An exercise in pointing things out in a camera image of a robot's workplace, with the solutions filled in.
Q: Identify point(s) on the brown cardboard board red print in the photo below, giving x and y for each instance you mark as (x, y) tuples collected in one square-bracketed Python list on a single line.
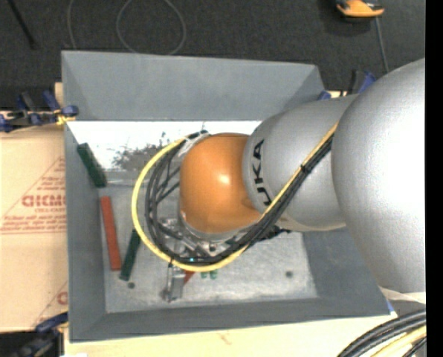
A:
[(28, 259)]

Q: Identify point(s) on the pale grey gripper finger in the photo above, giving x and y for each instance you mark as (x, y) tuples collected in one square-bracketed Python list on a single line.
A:
[(168, 286), (179, 285)]

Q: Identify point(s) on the red-brown flat block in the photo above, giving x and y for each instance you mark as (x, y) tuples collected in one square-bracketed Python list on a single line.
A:
[(189, 276), (110, 233)]

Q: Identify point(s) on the grey metal bin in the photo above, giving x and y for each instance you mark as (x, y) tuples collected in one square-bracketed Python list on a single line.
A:
[(214, 87)]

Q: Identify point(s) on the dark green flat block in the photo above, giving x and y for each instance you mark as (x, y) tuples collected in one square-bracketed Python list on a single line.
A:
[(92, 166), (129, 256)]

